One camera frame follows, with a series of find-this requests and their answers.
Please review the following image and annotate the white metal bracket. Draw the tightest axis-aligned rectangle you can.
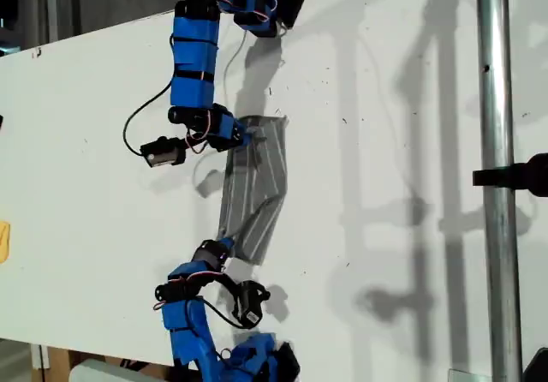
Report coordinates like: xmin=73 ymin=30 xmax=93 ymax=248
xmin=30 ymin=343 xmax=51 ymax=371

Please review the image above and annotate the black rounded object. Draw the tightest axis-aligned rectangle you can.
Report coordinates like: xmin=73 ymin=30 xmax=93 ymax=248
xmin=521 ymin=347 xmax=548 ymax=382

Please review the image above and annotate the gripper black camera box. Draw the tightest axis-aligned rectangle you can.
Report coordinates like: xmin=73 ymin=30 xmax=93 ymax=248
xmin=233 ymin=281 xmax=271 ymax=330
xmin=140 ymin=136 xmax=188 ymax=169

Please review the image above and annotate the steel post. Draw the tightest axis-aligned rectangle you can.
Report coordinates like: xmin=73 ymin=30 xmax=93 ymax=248
xmin=474 ymin=0 xmax=526 ymax=382

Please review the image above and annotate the black clamp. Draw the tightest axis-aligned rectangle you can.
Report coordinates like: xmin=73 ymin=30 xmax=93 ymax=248
xmin=472 ymin=152 xmax=548 ymax=198

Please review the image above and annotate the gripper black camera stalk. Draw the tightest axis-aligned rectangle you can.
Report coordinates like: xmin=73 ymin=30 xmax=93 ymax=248
xmin=182 ymin=135 xmax=211 ymax=151
xmin=213 ymin=272 xmax=245 ymax=298

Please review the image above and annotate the gripper black camera cable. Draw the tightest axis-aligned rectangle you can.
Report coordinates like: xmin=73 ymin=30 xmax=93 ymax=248
xmin=122 ymin=80 xmax=175 ymax=157
xmin=200 ymin=297 xmax=241 ymax=330

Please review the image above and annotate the grey white-striped towel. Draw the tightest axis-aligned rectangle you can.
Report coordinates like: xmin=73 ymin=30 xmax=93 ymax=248
xmin=217 ymin=114 xmax=290 ymax=267

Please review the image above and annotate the wooden table leg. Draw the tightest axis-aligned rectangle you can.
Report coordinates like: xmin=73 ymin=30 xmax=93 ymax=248
xmin=42 ymin=347 xmax=72 ymax=382

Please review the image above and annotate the yellow object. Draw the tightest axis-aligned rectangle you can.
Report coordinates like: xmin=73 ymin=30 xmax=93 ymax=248
xmin=0 ymin=220 xmax=11 ymax=265

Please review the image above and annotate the shiny metal bracket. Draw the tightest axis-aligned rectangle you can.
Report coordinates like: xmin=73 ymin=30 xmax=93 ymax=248
xmin=448 ymin=367 xmax=493 ymax=382

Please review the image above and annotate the grey vertical bar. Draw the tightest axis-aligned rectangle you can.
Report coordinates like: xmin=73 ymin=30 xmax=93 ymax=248
xmin=45 ymin=0 xmax=59 ymax=43

